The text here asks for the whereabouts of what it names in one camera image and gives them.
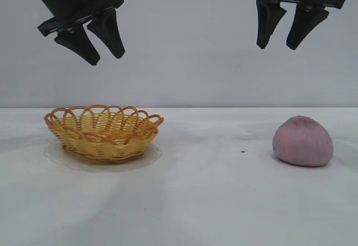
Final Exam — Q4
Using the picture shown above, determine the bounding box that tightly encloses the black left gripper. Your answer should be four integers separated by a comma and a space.
23, 0, 126, 66

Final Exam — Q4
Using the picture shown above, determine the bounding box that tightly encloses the yellow woven wicker basket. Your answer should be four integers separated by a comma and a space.
44, 105, 165, 165

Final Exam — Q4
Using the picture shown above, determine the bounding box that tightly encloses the pink peach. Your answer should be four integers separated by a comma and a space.
272, 115, 334, 168

